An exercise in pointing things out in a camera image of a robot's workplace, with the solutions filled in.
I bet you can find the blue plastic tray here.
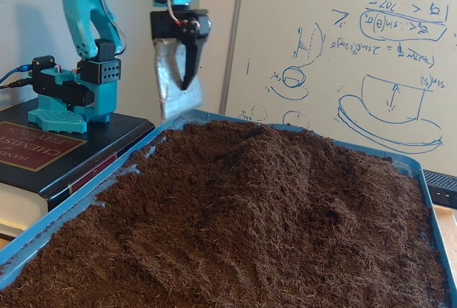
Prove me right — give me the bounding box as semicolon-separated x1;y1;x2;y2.
0;108;457;308

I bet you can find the blue cable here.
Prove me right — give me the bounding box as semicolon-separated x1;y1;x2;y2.
0;66;34;84

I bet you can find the brown soil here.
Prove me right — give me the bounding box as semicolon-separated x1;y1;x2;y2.
0;120;453;308

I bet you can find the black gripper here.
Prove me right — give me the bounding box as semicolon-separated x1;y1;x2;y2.
149;9;213;124

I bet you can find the black cable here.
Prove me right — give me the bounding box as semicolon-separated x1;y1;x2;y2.
0;79;35;89

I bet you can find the whiteboard with blue drawings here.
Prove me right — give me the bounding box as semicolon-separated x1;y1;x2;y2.
218;0;457;177

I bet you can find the perforated electronics box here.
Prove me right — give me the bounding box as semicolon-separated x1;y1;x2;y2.
422;169;457;211

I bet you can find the black chemistry physics handbook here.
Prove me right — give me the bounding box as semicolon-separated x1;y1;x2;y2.
0;102;156;241

